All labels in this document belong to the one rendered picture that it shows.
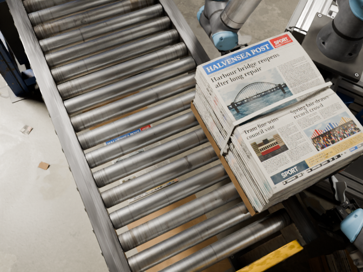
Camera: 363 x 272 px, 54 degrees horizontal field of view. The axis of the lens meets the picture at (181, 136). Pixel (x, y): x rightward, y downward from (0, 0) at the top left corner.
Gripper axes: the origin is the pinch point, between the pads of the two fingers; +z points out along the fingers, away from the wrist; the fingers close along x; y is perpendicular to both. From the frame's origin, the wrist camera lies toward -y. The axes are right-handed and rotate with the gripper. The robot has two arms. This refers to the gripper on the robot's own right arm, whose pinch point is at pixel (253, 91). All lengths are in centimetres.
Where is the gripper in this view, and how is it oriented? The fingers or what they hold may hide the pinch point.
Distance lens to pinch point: 119.4
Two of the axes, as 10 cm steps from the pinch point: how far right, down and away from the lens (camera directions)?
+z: 4.4, 8.2, -3.6
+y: 0.6, -4.3, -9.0
